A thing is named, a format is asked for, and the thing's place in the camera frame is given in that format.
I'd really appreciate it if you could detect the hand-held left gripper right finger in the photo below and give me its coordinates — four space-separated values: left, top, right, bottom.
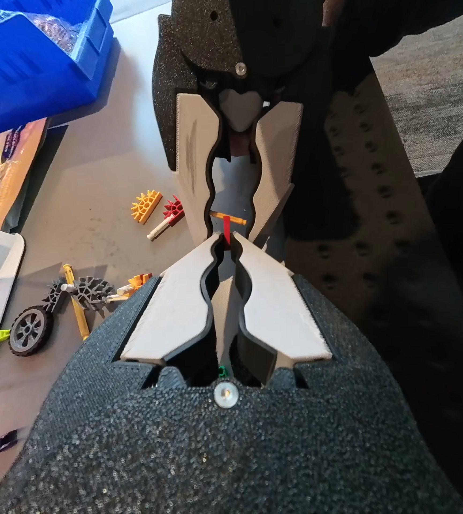
233 231 333 368

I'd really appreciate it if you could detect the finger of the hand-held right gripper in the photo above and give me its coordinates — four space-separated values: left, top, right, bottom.
175 93 221 246
249 101 305 243

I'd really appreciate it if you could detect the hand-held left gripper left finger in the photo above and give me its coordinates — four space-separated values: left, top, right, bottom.
120 232 225 365

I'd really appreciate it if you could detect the red connector with white rod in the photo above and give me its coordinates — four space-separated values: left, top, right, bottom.
146 195 186 242

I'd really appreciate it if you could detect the short yellow toy rod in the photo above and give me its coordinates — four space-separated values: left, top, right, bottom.
210 210 247 226

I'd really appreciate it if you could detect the person's right forearm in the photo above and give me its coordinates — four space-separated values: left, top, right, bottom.
336 0 463 59

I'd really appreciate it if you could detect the person's right hand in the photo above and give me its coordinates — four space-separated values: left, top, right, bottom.
322 0 346 28

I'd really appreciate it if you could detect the clear plastic bag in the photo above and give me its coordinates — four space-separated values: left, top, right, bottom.
0 0 85 55

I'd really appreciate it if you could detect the white rounded board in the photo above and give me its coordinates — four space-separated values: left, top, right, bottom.
0 224 27 406

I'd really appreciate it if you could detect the blue plastic bin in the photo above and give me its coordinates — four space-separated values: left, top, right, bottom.
0 0 120 142

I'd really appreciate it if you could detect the orange printed toy box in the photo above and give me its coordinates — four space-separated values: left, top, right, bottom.
0 118 50 232

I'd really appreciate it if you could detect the purple toy clip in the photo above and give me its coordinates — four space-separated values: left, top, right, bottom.
0 429 19 457

